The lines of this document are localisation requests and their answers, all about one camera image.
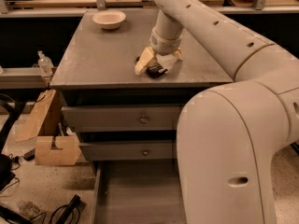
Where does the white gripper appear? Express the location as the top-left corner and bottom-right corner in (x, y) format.
(135, 27), (183, 76)

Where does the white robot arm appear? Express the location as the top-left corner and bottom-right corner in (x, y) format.
(135, 0), (299, 224)

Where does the grey top drawer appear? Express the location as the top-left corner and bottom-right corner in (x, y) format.
(62, 104), (181, 133)

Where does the grey drawer cabinet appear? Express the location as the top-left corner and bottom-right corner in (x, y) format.
(50, 8), (234, 173)

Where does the grey middle drawer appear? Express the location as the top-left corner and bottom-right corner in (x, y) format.
(79, 140), (177, 161)

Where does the grey open bottom drawer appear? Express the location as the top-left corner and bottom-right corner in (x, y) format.
(91, 160), (186, 224)

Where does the white bowl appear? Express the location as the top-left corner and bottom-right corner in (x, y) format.
(93, 10), (126, 30)

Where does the brown cardboard box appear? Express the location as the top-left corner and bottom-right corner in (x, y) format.
(16, 90), (81, 166)

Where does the black device on floor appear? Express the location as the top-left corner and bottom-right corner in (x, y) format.
(49, 195), (81, 224)

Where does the crushed clear plastic bottle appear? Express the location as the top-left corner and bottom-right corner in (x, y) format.
(17, 201), (40, 219)

